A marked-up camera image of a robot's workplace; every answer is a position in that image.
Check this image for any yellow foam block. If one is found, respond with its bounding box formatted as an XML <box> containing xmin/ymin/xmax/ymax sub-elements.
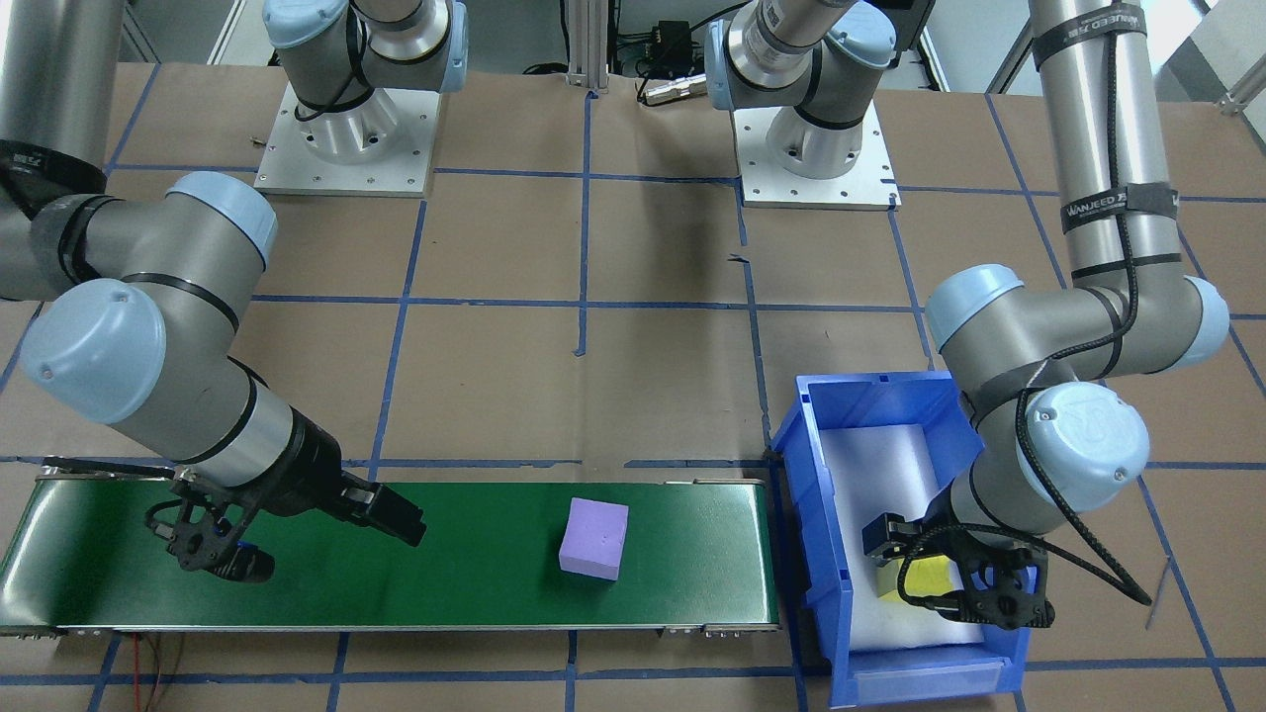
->
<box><xmin>895</xmin><ymin>557</ymin><xmax>952</xmax><ymax>601</ymax></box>

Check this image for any purple foam block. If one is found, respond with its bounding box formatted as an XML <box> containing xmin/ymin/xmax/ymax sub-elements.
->
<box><xmin>559</xmin><ymin>497</ymin><xmax>631</xmax><ymax>581</ymax></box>

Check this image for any white foam pad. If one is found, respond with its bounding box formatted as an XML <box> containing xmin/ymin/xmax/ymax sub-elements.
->
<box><xmin>819</xmin><ymin>423</ymin><xmax>990</xmax><ymax>654</ymax></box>

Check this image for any green conveyor belt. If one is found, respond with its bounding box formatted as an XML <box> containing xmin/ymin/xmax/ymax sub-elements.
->
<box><xmin>0</xmin><ymin>457</ymin><xmax>782</xmax><ymax>639</ymax></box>

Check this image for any blue plastic storage bin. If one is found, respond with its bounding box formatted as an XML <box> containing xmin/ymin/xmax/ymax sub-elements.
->
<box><xmin>769</xmin><ymin>371</ymin><xmax>1041</xmax><ymax>710</ymax></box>

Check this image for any metal cylinder connector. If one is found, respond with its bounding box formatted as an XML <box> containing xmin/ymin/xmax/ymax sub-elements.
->
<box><xmin>638</xmin><ymin>77</ymin><xmax>709</xmax><ymax>106</ymax></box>

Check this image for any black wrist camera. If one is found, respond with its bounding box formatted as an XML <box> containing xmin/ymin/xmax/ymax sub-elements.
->
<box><xmin>948</xmin><ymin>552</ymin><xmax>1055</xmax><ymax>631</ymax></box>
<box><xmin>146</xmin><ymin>473</ymin><xmax>250</xmax><ymax>577</ymax></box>

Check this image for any red conveyor wire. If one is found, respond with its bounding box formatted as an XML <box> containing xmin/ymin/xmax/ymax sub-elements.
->
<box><xmin>127</xmin><ymin>633</ymin><xmax>165</xmax><ymax>712</ymax></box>

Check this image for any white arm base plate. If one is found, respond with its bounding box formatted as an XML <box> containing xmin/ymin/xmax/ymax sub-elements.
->
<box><xmin>732</xmin><ymin>99</ymin><xmax>901</xmax><ymax>211</ymax></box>
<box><xmin>254</xmin><ymin>84</ymin><xmax>441</xmax><ymax>199</ymax></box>

